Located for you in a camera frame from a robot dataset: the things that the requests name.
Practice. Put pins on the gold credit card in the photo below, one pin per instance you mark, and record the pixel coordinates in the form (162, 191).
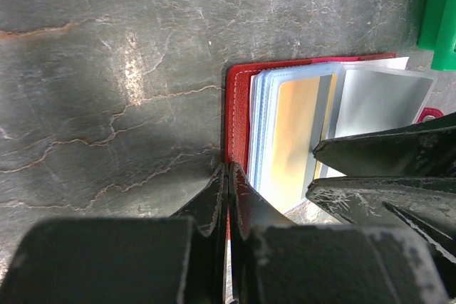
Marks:
(301, 119)

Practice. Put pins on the green plastic bin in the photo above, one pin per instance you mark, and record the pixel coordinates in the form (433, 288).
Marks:
(437, 33)

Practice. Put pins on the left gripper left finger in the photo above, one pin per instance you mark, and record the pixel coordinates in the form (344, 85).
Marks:
(178, 259)

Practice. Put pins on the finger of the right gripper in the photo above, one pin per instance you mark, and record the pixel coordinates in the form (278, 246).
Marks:
(424, 204)
(425, 149)

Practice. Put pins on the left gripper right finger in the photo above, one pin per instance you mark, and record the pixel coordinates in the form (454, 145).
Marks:
(275, 260)

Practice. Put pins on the red card holder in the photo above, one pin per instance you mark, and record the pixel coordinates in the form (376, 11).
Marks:
(373, 93)

